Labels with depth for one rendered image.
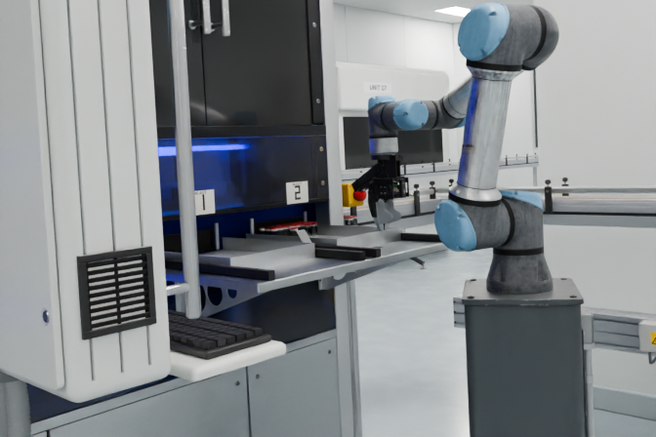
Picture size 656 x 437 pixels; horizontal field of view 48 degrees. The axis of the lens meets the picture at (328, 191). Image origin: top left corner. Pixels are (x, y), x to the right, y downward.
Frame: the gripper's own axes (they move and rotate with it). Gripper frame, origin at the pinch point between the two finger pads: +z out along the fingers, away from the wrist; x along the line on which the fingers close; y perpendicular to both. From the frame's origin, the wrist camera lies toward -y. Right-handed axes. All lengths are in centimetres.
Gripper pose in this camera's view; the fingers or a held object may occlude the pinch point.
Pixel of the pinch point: (381, 229)
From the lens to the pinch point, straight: 199.1
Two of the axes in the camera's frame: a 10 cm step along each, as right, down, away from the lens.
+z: 0.5, 10.0, 0.5
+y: 7.4, 0.0, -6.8
